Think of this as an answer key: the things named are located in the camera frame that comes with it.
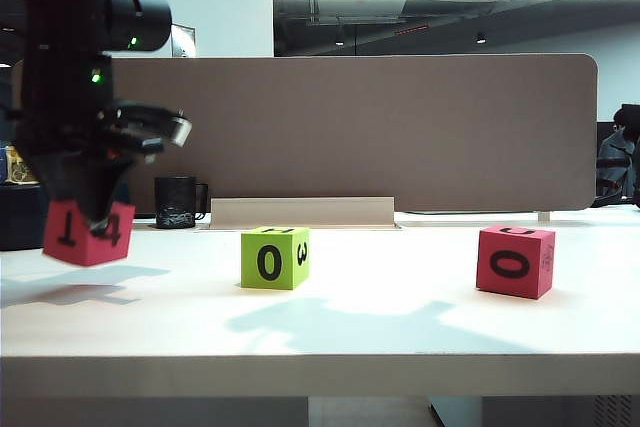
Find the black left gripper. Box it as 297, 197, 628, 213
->
19, 101, 171, 236

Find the red foam block T 4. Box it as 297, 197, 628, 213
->
42, 199, 136, 268

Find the green foam block 0 3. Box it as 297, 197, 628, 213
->
240, 226, 311, 292

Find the red foam block O U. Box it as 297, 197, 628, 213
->
475, 225, 556, 301

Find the dark blue plastic case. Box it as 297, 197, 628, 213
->
0, 180, 131, 252

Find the blue lidded toy box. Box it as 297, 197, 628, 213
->
0, 144, 40, 185

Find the black glass mug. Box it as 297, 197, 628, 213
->
153, 176, 209, 230

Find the brown desk divider panel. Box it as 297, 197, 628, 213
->
12, 53, 600, 214

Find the grey perforated cabinet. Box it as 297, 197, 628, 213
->
482, 395, 640, 427

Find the person in dark clothing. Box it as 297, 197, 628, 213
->
596, 103, 640, 209

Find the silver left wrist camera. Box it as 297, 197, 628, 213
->
162, 114, 194, 147

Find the silver wall plate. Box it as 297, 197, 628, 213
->
171, 23, 197, 59

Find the beige cable tray flap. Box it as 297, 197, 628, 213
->
210, 197, 400, 230

